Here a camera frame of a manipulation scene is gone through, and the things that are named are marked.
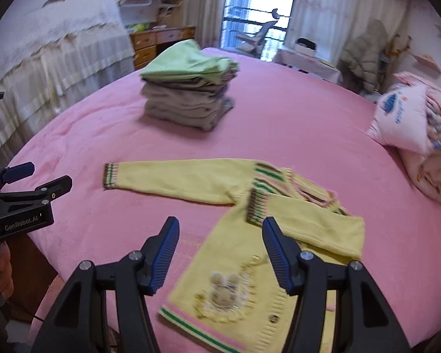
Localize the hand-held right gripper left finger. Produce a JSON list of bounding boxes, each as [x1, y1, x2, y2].
[[31, 216, 181, 353]]

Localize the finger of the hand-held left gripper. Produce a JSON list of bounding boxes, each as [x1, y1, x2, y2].
[[0, 175, 73, 210], [0, 161, 36, 194]]

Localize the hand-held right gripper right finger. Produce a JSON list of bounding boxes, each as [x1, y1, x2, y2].
[[262, 216, 412, 353]]

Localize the yellow knit sweater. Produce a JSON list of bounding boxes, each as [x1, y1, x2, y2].
[[103, 158, 367, 353]]

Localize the person's left hand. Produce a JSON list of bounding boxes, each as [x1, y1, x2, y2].
[[0, 243, 16, 295]]

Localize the white lace covered furniture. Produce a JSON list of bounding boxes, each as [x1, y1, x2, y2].
[[0, 0, 136, 164]]

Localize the pink bed blanket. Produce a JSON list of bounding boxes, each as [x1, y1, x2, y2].
[[0, 46, 441, 353]]

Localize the grey folded garment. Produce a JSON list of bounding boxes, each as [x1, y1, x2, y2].
[[141, 78, 231, 101], [144, 95, 236, 132]]

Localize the green folded garment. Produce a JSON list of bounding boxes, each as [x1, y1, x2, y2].
[[139, 39, 240, 85]]

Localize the wooden desk with drawers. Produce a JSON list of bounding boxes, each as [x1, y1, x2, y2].
[[129, 26, 196, 71]]

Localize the pink pillow with blue print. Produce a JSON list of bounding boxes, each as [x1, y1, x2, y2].
[[367, 83, 433, 155]]

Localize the side table with white cloth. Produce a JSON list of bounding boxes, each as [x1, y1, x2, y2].
[[273, 47, 343, 84]]

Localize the white box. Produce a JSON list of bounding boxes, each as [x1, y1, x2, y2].
[[293, 37, 319, 54]]

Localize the beige puffer jacket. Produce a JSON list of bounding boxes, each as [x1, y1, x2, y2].
[[339, 18, 391, 95]]

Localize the beige curtain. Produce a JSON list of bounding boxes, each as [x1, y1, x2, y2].
[[184, 0, 230, 49], [288, 0, 413, 67]]

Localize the window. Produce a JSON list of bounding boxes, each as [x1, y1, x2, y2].
[[220, 0, 298, 57]]

